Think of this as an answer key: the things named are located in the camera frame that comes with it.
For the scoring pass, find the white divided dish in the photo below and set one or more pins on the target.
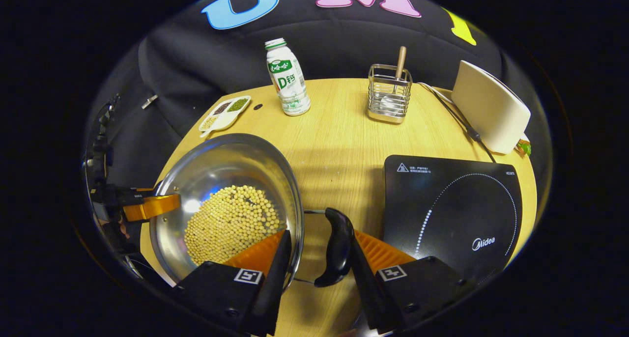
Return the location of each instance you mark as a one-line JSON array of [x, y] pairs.
[[231, 112]]

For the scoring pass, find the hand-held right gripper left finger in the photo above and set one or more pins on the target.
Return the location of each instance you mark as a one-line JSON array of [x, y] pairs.
[[277, 288]]

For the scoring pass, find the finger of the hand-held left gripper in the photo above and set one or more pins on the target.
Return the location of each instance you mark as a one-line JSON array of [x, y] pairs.
[[147, 207], [130, 195]]

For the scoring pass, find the silver cloth clip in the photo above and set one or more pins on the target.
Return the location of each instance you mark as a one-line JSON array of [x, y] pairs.
[[150, 101]]

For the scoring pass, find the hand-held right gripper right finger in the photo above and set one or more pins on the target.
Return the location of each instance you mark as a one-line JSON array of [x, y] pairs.
[[366, 288]]

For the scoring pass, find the stainless steel pot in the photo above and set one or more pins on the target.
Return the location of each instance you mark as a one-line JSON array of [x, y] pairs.
[[221, 165]]

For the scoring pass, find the white toaster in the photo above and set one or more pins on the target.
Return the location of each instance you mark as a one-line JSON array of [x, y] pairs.
[[491, 111]]

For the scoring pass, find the white drink bottle green label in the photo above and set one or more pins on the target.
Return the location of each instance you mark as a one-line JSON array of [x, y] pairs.
[[287, 81]]

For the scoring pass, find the toy sandwich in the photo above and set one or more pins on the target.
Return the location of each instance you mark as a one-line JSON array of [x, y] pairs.
[[525, 148]]

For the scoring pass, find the black induction cooktop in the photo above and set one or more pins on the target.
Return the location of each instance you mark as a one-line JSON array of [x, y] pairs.
[[442, 204]]

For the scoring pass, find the pile of yellow soybeans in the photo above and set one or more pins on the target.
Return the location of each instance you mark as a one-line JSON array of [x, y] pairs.
[[231, 224]]

